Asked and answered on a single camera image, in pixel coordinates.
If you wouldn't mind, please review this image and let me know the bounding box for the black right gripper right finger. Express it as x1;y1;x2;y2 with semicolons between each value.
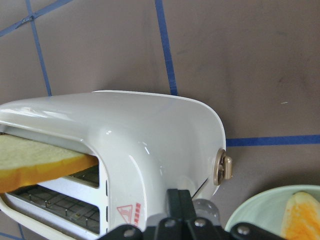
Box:
178;190;282;240

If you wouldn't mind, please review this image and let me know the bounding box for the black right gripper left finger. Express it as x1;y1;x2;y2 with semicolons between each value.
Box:
104;189;183;240

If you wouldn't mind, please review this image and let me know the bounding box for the white two-slot toaster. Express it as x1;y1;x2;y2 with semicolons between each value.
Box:
0;90;232;240

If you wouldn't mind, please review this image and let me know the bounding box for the bread slice in toaster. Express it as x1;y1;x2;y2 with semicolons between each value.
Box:
0;134;99;193

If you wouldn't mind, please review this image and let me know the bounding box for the light green plate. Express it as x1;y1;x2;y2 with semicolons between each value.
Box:
225;185;320;238

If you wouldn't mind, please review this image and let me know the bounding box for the triangular toast on plate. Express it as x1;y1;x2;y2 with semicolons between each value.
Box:
280;191;320;240

